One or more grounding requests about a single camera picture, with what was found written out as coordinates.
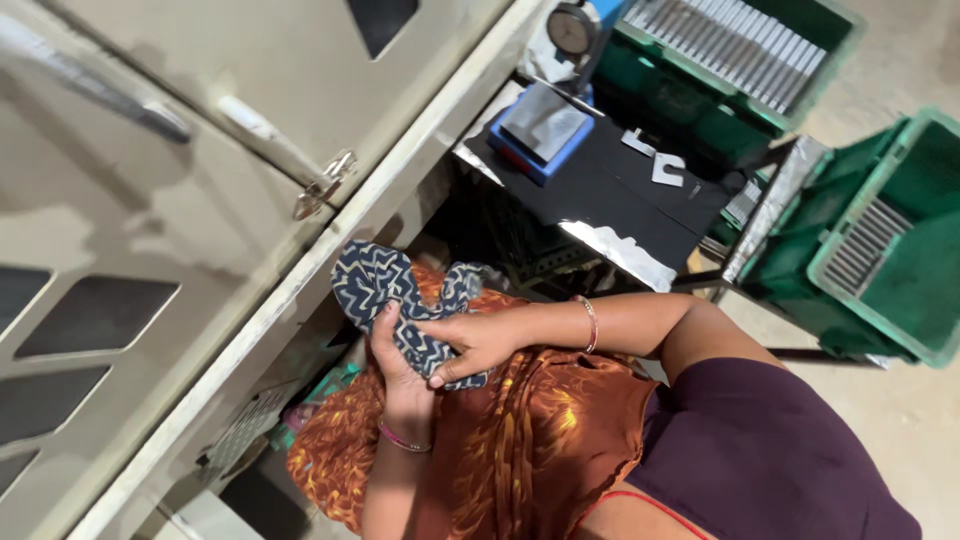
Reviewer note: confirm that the person's right hand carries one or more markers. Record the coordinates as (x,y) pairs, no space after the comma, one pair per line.
(487,341)

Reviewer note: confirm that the person's left hand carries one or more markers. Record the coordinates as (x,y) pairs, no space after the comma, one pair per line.
(401,390)

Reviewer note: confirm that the person's left fingers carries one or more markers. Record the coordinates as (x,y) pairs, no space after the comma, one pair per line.
(388,319)

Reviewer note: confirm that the blue zigzag patterned cloth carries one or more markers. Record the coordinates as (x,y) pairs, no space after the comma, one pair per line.
(375,281)

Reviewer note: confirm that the teal plastic packet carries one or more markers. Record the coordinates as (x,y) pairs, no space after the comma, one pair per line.
(322,390)

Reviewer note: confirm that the pink bangle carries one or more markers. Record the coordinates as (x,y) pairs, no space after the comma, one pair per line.
(405,444)

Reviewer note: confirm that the metal padlock with latch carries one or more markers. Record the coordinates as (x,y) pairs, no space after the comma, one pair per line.
(322,187)

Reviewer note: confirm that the orange patterned saree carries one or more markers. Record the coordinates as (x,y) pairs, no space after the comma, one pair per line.
(540,442)

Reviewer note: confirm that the gold and red bangle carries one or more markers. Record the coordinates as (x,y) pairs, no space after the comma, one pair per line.
(592,322)

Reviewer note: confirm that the beige metal cabinet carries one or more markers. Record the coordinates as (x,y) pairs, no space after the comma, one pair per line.
(187,225)

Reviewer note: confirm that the dial gauge with blue base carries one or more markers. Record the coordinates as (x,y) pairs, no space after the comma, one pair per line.
(540,127)

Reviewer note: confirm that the small table with foil edge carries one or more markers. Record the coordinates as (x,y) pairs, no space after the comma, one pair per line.
(630,259)

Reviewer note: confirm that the black table mat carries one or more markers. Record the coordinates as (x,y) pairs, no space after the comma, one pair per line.
(607,195)

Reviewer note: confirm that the white crumpled cloth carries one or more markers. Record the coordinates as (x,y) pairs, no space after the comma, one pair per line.
(541,64)

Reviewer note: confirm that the green crate with wide rim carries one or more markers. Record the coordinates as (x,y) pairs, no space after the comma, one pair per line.
(675,94)

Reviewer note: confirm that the purple blouse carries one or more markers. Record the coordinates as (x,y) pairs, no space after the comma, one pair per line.
(757,457)

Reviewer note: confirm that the foil wrapped metal stand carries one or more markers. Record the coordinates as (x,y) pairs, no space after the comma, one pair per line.
(772,202)

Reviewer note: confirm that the long row of metal parts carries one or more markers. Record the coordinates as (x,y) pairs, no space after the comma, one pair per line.
(727,45)

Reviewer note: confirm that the short row of metal parts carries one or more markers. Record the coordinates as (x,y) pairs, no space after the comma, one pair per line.
(866,247)

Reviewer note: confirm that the deep green plastic crate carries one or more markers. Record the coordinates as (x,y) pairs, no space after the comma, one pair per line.
(922,262)

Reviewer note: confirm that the flat grey metal bracket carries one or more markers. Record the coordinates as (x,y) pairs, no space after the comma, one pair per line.
(666,171)
(637,142)

